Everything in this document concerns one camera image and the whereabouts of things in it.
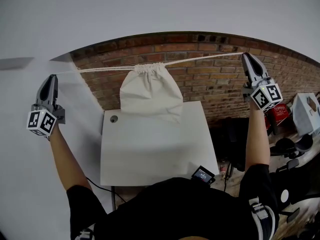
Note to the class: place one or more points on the black chair with white disc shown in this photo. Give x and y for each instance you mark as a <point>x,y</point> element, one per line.
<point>297,191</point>

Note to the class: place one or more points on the person's black shirt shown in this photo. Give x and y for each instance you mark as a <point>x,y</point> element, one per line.
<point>175,209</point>

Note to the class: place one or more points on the person's left forearm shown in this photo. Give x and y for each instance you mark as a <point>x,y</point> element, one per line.
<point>67,159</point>

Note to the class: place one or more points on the white cardboard box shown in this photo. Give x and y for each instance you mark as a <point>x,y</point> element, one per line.
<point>305,114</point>

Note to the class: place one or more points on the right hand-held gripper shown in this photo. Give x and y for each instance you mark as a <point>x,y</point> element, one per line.
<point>266,96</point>

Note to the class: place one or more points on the white table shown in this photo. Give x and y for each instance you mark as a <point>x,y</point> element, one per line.
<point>155,149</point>

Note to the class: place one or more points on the black display device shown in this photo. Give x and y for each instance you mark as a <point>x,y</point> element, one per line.
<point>203,175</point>

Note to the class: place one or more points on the red crate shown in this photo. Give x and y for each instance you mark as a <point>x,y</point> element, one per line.
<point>278,112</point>

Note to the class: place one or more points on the person's right forearm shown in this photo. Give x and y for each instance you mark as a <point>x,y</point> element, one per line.
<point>257,139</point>

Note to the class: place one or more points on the red canister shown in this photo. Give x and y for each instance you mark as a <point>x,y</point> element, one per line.
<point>268,124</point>

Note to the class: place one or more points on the black chair with grey seat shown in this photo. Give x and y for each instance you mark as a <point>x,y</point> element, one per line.
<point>303,144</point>

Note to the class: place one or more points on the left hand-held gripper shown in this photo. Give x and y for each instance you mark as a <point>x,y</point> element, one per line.
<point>41,122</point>

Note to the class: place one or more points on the black office chair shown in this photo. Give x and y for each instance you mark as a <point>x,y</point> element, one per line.
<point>230,141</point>

